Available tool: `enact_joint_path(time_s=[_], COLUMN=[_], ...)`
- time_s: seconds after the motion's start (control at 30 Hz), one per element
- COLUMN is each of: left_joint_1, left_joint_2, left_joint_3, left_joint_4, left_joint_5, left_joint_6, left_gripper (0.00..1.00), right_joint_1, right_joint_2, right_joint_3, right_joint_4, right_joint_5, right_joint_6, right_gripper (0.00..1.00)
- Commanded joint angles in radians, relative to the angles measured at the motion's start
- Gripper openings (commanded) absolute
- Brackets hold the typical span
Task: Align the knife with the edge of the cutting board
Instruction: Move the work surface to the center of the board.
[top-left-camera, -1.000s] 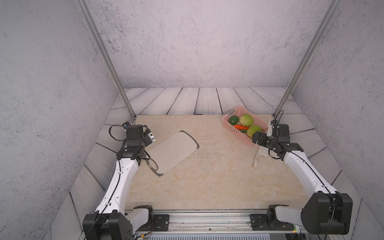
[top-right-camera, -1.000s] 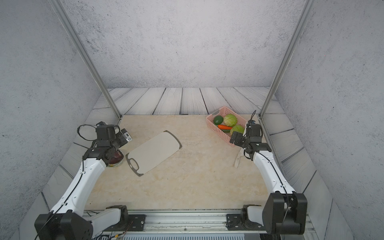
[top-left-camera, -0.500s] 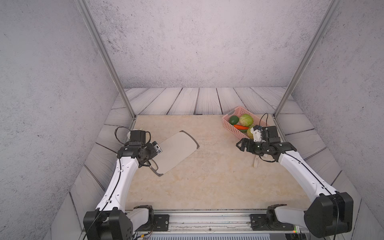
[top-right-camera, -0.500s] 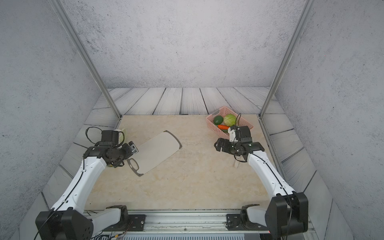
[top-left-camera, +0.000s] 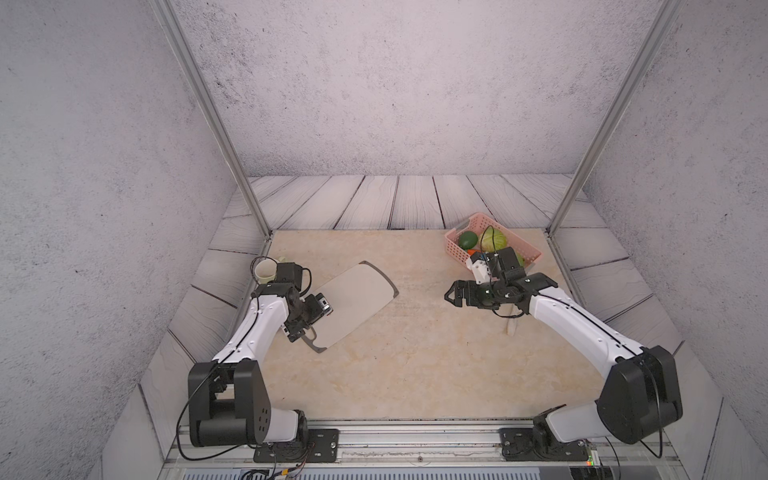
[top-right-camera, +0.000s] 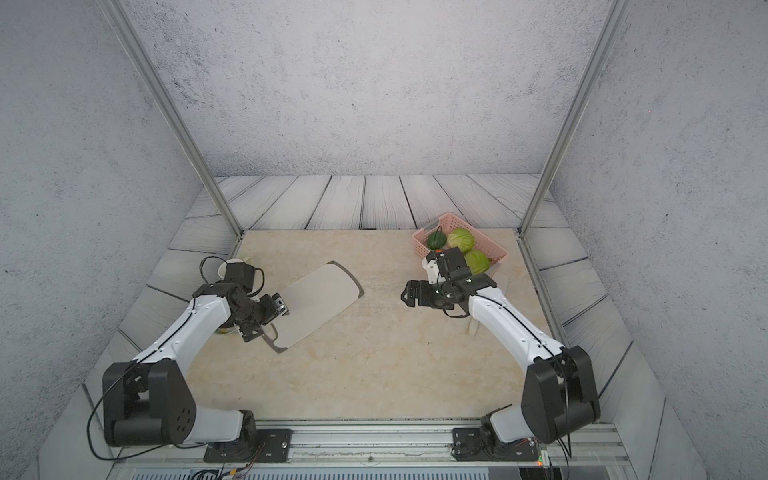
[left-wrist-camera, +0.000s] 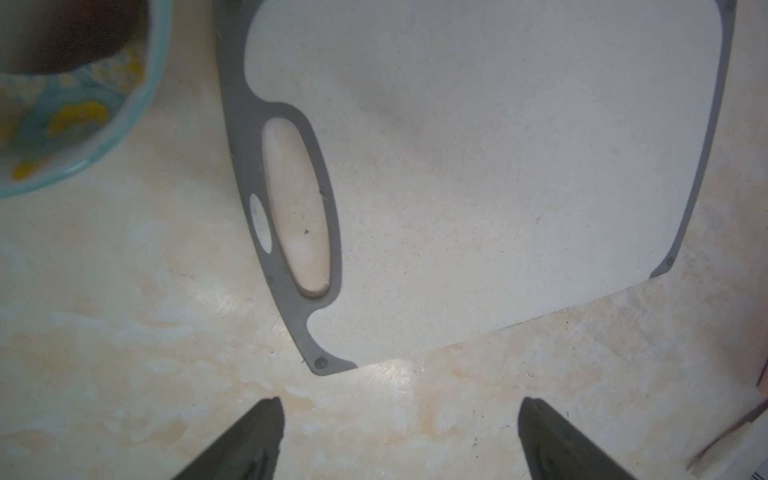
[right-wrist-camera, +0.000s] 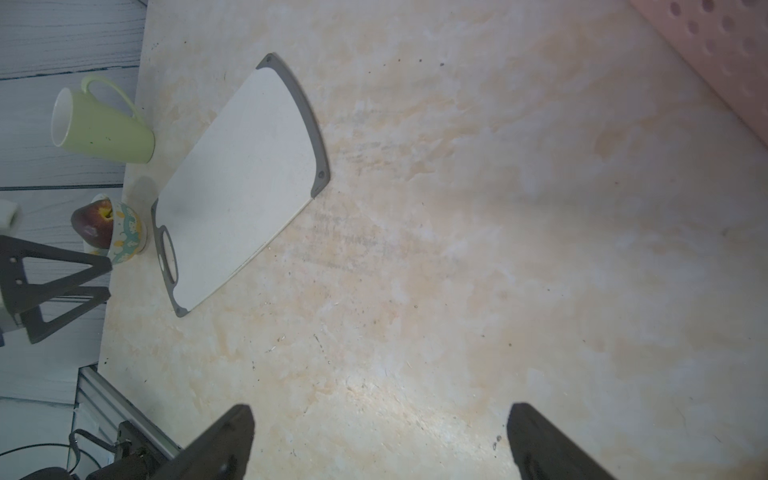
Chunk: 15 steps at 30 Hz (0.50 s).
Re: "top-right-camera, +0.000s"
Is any green cabbage front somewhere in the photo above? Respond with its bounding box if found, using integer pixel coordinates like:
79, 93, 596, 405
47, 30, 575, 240
464, 249, 491, 275

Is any pink plastic basket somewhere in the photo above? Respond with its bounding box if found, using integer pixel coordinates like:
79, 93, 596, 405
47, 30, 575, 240
412, 213, 508, 273

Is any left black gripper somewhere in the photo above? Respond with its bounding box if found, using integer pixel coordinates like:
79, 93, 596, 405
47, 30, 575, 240
235, 290, 291, 340

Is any small plate with dark fruit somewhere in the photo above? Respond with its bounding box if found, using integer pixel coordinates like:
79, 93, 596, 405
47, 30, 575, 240
216, 324, 236, 335

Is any green cabbage rear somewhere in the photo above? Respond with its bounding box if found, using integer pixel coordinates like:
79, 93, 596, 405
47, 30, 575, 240
445, 228, 475, 254

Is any aluminium frame post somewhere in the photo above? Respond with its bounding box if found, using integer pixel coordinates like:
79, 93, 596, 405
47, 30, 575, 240
518, 0, 631, 237
98, 0, 244, 239

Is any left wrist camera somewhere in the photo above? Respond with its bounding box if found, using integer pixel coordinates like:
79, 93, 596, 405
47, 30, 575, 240
223, 261, 256, 293

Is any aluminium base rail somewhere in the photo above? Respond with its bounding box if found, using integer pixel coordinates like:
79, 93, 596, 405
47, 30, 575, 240
109, 419, 636, 479

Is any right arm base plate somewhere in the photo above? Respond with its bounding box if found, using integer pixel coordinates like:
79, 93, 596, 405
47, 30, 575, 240
451, 427, 540, 462

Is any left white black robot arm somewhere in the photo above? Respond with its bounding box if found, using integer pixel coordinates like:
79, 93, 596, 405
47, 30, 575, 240
101, 282, 288, 447

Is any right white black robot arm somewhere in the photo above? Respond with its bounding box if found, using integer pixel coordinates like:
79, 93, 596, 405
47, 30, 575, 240
401, 274, 601, 444

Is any right aluminium frame post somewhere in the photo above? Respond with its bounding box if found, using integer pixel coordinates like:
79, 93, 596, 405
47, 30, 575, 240
518, 0, 631, 237

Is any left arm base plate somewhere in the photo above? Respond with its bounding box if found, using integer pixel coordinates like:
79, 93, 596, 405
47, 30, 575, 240
203, 429, 293, 464

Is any left aluminium frame post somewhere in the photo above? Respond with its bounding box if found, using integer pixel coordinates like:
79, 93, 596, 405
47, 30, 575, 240
98, 0, 244, 239

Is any dark green avocado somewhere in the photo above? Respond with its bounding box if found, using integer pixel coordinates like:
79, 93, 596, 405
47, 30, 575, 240
426, 229, 447, 251

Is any green cabbage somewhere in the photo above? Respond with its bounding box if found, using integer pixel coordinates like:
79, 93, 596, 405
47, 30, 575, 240
464, 249, 491, 275
445, 228, 475, 254

